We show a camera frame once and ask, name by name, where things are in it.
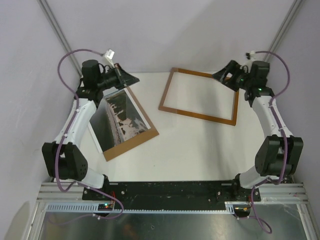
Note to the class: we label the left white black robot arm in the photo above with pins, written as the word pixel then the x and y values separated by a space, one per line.
pixel 63 157

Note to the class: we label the left aluminium corner post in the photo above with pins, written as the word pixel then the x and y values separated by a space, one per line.
pixel 48 13

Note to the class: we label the wooden picture frame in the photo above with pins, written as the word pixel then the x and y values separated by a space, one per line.
pixel 197 95

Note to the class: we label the aluminium front rail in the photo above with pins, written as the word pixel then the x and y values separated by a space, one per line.
pixel 294 193

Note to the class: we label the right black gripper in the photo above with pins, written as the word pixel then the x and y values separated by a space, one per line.
pixel 233 67

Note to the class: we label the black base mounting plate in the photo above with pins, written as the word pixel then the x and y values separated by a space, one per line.
pixel 173 195

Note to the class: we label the right aluminium corner post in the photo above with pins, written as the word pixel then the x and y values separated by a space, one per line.
pixel 283 28

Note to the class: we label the grey slotted cable duct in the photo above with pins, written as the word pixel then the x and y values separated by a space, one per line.
pixel 90 208

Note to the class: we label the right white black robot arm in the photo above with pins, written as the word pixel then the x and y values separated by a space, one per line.
pixel 279 154

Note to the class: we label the brown frame backing board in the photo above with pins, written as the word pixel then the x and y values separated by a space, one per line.
pixel 129 124

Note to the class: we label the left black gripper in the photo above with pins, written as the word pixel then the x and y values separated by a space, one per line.
pixel 123 78

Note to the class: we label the aluminium corner post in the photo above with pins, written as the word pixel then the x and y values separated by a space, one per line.
pixel 48 13
pixel 283 28

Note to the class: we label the landscape photo print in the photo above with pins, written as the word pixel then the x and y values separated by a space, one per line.
pixel 98 127

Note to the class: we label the shiny metal floor sheet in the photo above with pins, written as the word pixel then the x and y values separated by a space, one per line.
pixel 285 222

